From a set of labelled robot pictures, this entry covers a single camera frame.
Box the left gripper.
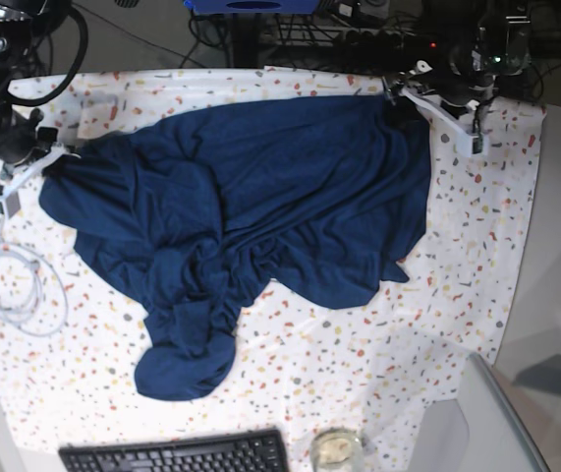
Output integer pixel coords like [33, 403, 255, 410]
[391, 68, 496, 126]

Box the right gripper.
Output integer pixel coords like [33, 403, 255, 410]
[0, 108, 59, 165]

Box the navy blue t-shirt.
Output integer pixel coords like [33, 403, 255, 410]
[39, 95, 431, 401]

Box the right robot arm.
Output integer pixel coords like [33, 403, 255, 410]
[0, 1, 89, 164]

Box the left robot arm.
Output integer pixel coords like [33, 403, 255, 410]
[389, 1, 531, 134]

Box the black power strip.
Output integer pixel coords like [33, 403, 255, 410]
[333, 29, 439, 50]

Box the terrazzo patterned tablecloth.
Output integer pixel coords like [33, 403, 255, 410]
[0, 67, 549, 470]

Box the blue box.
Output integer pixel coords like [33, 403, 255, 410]
[183, 0, 319, 15]

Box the grey laptop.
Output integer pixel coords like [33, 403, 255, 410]
[458, 354, 549, 472]

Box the clear glass jar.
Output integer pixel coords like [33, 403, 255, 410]
[309, 428, 365, 472]

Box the black computer keyboard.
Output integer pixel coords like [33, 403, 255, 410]
[58, 429, 289, 472]

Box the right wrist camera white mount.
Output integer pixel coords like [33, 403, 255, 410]
[0, 143, 80, 219]

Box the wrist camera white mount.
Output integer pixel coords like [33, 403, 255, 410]
[0, 143, 80, 219]
[382, 60, 494, 157]

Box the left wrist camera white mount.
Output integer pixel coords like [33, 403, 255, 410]
[382, 60, 494, 157]

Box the coiled white cable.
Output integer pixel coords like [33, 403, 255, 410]
[0, 210, 70, 339]

